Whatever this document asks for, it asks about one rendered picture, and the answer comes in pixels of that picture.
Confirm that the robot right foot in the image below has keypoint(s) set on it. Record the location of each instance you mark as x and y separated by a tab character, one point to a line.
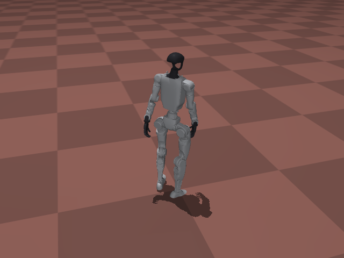
175	194

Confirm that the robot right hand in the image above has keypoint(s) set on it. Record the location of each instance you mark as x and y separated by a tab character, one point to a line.
194	125

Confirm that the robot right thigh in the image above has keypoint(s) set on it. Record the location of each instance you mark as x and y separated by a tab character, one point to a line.
183	131

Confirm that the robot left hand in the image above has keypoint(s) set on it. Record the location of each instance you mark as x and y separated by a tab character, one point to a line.
146	129

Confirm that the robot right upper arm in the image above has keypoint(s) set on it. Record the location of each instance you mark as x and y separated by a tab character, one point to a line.
189	86

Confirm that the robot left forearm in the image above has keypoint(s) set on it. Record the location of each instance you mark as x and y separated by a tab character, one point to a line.
150	108

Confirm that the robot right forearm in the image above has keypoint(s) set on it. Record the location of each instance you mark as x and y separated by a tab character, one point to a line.
193	114

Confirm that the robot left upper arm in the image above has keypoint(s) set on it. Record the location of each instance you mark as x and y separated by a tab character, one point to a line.
156	87

